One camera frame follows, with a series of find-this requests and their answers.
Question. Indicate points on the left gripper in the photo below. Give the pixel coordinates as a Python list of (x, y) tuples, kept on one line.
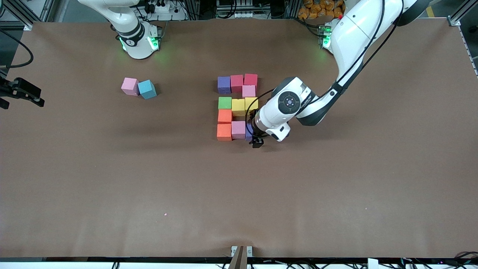
[(255, 130)]

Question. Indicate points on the orange foam cube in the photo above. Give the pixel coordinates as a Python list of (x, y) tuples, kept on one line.
[(224, 116), (224, 132)]

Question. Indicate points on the pink foam cube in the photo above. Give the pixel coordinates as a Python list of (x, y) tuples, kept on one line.
[(248, 91), (238, 129), (129, 86)]

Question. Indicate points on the aluminium frame profile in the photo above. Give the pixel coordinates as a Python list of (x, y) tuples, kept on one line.
[(26, 22), (457, 18)]

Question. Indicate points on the brown paper table cover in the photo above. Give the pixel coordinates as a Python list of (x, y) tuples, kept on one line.
[(224, 194)]

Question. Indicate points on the white power strip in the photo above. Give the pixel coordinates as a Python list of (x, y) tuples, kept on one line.
[(164, 7)]

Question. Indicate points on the purple foam cube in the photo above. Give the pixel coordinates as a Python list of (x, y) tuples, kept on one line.
[(248, 133), (224, 84)]

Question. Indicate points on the yellow foam cube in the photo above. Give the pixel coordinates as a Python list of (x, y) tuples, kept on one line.
[(250, 104), (238, 107)]

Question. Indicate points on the red foam cube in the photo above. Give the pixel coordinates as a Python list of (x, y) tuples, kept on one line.
[(250, 80), (236, 83)]

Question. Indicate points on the green foam cube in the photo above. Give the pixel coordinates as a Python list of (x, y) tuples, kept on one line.
[(224, 102)]

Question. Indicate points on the metal mount bracket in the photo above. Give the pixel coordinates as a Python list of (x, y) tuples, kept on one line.
[(241, 257)]

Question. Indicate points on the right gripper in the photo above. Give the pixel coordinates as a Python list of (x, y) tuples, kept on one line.
[(11, 90)]

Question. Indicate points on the orange snack bag pile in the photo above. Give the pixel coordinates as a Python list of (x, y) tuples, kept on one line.
[(317, 9)]

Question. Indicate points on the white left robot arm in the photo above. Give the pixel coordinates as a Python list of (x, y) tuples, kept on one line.
[(354, 33)]

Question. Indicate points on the blue foam cube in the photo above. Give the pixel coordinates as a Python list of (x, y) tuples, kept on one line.
[(146, 89)]

